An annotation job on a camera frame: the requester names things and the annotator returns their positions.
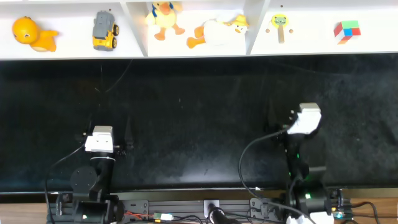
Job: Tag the grey and yellow toy truck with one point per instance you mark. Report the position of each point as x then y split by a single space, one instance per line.
104 29

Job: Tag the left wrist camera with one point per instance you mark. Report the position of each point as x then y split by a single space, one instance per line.
99 140

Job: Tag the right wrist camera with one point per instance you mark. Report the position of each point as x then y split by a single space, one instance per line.
306 119

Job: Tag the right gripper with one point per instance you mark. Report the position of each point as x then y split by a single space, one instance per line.
276 128

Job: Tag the yellow wooden rattle drum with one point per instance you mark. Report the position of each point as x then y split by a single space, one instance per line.
280 23

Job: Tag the white shelf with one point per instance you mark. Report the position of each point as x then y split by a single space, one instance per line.
77 37

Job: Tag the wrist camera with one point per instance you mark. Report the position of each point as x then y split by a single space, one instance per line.
306 119
99 140

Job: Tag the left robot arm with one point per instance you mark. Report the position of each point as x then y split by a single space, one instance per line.
99 174

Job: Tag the yellow rubber duck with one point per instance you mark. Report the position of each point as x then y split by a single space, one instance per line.
26 31

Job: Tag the many-coloured puzzle cube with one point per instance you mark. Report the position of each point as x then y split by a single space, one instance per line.
347 31

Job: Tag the mounting rail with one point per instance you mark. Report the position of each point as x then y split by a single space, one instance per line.
186 210

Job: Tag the white plush duck yellow hat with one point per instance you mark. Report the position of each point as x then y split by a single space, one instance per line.
219 32

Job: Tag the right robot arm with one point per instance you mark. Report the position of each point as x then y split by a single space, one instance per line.
306 193

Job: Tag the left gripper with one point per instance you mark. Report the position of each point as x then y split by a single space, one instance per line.
122 148

